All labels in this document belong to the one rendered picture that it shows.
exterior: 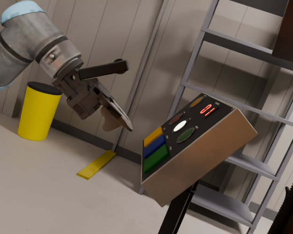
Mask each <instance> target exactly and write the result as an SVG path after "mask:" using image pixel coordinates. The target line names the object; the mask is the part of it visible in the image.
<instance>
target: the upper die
mask: <svg viewBox="0 0 293 234"><path fill-rule="evenodd" d="M272 56H273V57H276V58H280V59H283V60H287V61H290V62H293V0H288V2H287V6H286V9H285V12H284V15H283V19H282V22H281V25H280V29H279V32H278V35H277V38H276V41H275V44H274V47H273V51H272Z"/></svg>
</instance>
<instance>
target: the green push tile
mask: <svg viewBox="0 0 293 234"><path fill-rule="evenodd" d="M169 155H170V154H169V151H168V147H167V145H166V144H164V145H163V146H162V147H160V148H159V149H158V150H157V151H155V152H154V153H153V154H152V155H150V156H149V157H148V158H147V159H146V160H145V161H144V172H145V174H146V173H148V172H149V171H150V170H152V169H153V168H154V167H155V166H157V165H158V164H159V163H160V162H162V161H163V160H164V159H166V158H167V157H168V156H169Z"/></svg>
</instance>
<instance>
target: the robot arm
mask: <svg viewBox="0 0 293 234"><path fill-rule="evenodd" d="M0 23H1V25H2V26H3V27H4V28H3V29H2V30H1V32H0V91H1V90H3V89H5V88H6V87H7V86H9V85H10V84H11V83H12V82H13V81H14V80H15V79H16V78H17V77H18V76H19V75H20V74H21V73H22V72H23V71H24V70H25V69H26V68H27V67H28V66H29V65H30V64H31V63H32V62H33V61H34V60H35V61H36V62H37V63H38V64H39V65H40V66H41V67H42V68H43V69H44V70H45V71H46V73H47V74H48V75H49V76H50V77H51V78H57V79H56V80H55V81H54V82H52V85H53V86H54V87H55V88H57V87H58V88H59V89H60V90H61V91H62V92H63V93H64V94H65V96H66V97H67V104H68V105H69V107H70V108H71V109H72V110H73V111H74V112H75V113H76V114H77V115H78V116H79V117H80V119H81V120H84V119H86V118H87V117H88V116H91V115H92V114H93V113H94V112H95V111H96V110H97V109H98V108H100V106H101V105H103V107H102V108H101V110H100V112H101V114H102V116H103V117H104V118H105V121H104V123H103V125H102V128H103V130H104V131H106V132H110V131H112V130H114V129H116V128H118V127H120V126H124V127H125V128H126V129H128V130H129V131H130V132H132V131H133V128H132V123H131V121H130V119H129V118H128V116H127V115H126V114H125V112H124V111H123V109H122V108H121V107H120V105H119V104H118V103H117V101H116V100H115V99H114V98H113V97H112V96H111V94H110V92H109V91H108V89H107V88H106V87H105V86H104V85H103V84H102V83H101V82H100V81H98V79H97V78H94V77H99V76H105V75H109V74H114V73H116V74H124V73H125V72H126V71H128V70H129V64H128V61H127V60H123V59H120V58H119V59H116V60H115V61H114V62H112V63H108V64H102V65H96V66H91V67H87V68H82V69H80V68H81V67H82V65H83V64H84V62H83V61H82V60H81V59H80V58H81V53H80V52H79V50H78V49H77V48H76V47H75V46H74V45H73V43H72V42H71V41H70V40H69V39H68V38H67V37H66V36H65V35H64V33H63V32H62V31H61V30H60V29H59V28H58V27H57V26H56V25H55V24H54V22H53V21H52V20H51V19H50V18H49V17H48V15H47V13H46V12H45V11H43V10H42V9H41V8H40V7H39V6H38V5H37V4H36V3H35V2H33V1H30V0H24V1H20V2H18V3H15V4H13V5H12V6H10V7H9V8H8V9H6V10H5V11H4V12H3V14H2V16H1V17H0ZM73 76H75V79H73ZM88 78H89V79H88ZM90 78H92V79H90ZM85 79H86V80H85ZM68 99H69V100H68Z"/></svg>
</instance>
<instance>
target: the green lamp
mask: <svg viewBox="0 0 293 234"><path fill-rule="evenodd" d="M192 131H193V130H192V129H190V130H187V131H186V132H184V133H183V134H182V135H181V136H180V137H179V139H178V141H182V140H184V139H186V138H187V137H188V136H189V135H190V134H191V133H192Z"/></svg>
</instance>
